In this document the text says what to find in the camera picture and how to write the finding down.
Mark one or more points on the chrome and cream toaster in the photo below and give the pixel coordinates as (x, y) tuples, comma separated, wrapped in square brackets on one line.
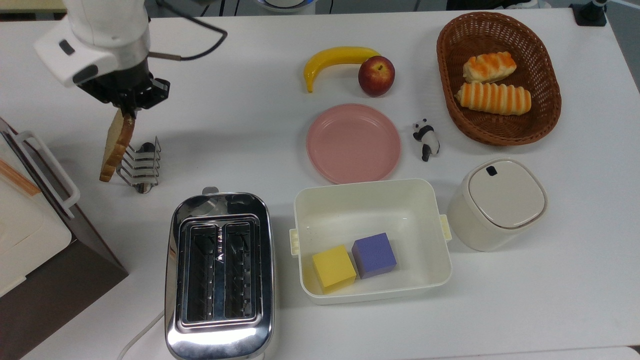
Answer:
[(220, 340)]

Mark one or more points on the yellow foam cube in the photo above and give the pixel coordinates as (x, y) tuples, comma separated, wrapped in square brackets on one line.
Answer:
[(334, 267)]

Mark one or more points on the pink round plate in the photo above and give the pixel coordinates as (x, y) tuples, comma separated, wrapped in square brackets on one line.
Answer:
[(352, 145)]

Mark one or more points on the white appliance on brown box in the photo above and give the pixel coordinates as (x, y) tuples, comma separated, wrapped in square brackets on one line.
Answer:
[(65, 295)]

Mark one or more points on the long orange striped bread roll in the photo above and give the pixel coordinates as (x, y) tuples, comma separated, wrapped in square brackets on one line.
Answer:
[(492, 98)]

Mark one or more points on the brown wicker basket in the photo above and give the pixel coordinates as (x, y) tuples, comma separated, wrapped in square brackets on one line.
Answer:
[(500, 131)]

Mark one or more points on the short orange striped bread roll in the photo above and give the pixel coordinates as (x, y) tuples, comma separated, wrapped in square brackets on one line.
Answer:
[(490, 67)]

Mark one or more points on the red apple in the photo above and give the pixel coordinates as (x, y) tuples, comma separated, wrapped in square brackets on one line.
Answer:
[(376, 77)]

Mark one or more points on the cream rectangular plastic bin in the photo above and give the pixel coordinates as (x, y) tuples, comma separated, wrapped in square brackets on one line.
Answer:
[(370, 210)]

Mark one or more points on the small panda figurine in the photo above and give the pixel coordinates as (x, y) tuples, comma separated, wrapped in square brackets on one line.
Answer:
[(427, 140)]

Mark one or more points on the purple foam cube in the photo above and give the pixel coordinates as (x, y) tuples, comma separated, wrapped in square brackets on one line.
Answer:
[(374, 255)]

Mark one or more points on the black table clamp mount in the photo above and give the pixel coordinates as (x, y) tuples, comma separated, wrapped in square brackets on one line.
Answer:
[(590, 15)]

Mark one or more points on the yellow banana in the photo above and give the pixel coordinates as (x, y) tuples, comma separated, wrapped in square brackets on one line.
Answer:
[(330, 56)]

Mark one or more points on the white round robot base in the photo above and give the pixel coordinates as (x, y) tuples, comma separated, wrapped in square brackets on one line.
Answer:
[(286, 5)]

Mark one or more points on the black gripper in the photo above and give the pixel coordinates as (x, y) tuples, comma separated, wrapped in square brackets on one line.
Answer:
[(125, 82)]

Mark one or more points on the cream plastic storage box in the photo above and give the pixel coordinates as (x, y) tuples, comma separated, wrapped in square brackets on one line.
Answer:
[(25, 230)]

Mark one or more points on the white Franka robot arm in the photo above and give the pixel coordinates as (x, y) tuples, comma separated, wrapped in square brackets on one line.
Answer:
[(100, 25)]

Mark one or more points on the brown crusted bread slice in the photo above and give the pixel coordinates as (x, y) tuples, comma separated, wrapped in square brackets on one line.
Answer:
[(116, 150)]

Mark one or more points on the cream lidded trash can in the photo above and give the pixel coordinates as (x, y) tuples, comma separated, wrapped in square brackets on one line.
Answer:
[(505, 195)]

